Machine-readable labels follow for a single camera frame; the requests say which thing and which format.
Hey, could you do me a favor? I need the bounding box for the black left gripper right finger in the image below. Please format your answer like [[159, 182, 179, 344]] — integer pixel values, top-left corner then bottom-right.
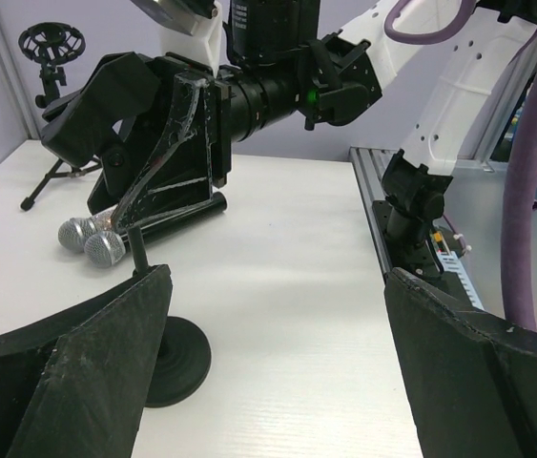
[[384, 269, 537, 457]]

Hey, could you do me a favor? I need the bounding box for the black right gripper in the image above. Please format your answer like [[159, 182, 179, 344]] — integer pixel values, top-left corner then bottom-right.
[[40, 52, 232, 229]]

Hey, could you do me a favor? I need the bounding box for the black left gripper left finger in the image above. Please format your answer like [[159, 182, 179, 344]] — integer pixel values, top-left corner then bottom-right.
[[0, 264, 173, 457]]

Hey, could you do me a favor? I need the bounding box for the grey microphone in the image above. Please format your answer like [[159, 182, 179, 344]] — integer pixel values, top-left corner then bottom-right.
[[84, 192, 227, 269]]

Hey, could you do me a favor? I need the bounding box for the black round-base stand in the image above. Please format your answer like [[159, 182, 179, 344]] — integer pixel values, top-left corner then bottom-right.
[[124, 227, 212, 408]]

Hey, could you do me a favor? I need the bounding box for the black tripod shock-mount stand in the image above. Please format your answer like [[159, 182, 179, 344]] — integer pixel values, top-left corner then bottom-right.
[[17, 21, 105, 212]]

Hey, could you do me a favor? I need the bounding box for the glitter rhinestone microphone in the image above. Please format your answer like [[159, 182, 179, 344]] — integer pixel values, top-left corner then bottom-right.
[[57, 207, 114, 254]]

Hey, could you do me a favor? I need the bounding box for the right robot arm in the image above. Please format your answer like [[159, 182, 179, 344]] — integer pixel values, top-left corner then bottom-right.
[[41, 1, 537, 260]]

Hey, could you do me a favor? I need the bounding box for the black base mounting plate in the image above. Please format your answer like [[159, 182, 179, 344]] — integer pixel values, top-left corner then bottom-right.
[[372, 200, 444, 283]]

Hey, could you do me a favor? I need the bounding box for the aluminium frame rail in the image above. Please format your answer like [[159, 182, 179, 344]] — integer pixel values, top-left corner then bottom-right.
[[349, 147, 422, 276]]

